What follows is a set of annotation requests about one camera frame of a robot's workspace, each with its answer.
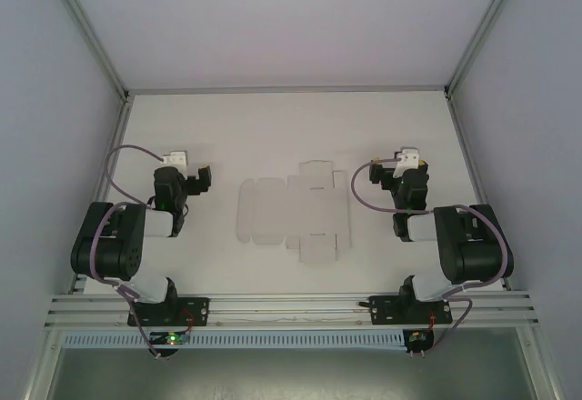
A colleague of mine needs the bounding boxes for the aluminium frame leg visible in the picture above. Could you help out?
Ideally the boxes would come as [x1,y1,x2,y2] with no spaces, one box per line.
[25,326,65,400]
[516,326,567,400]

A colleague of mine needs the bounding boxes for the aluminium frame side bar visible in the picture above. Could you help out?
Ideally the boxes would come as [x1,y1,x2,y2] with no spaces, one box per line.
[445,95,513,292]
[67,97,135,295]

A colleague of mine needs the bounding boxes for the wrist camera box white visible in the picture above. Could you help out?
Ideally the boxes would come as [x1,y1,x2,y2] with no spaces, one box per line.
[162,149,190,168]
[393,146,422,178]

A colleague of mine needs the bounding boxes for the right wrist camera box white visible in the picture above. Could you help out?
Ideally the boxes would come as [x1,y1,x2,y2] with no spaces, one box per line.
[393,146,422,178]

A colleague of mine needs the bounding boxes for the white paper box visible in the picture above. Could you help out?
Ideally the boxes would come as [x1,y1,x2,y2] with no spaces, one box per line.
[236,159,352,265]

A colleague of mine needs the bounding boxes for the slotted grey cable duct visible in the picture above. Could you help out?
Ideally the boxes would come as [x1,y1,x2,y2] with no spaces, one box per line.
[61,330,408,350]

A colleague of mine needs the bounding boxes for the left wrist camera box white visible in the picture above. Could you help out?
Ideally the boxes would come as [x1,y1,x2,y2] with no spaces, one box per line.
[162,149,190,168]

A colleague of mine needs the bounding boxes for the long aluminium frame bar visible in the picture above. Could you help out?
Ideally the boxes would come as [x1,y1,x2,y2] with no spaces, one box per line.
[126,85,449,97]

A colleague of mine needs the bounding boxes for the aluminium frame post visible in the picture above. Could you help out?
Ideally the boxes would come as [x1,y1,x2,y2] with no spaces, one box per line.
[44,0,133,101]
[443,0,525,101]

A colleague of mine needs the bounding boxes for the aluminium mounting rail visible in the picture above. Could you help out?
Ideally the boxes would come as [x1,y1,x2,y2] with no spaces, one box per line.
[45,291,540,329]

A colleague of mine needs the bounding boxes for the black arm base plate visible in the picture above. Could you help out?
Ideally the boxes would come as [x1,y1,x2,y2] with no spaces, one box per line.
[370,295,454,327]
[126,297,210,328]

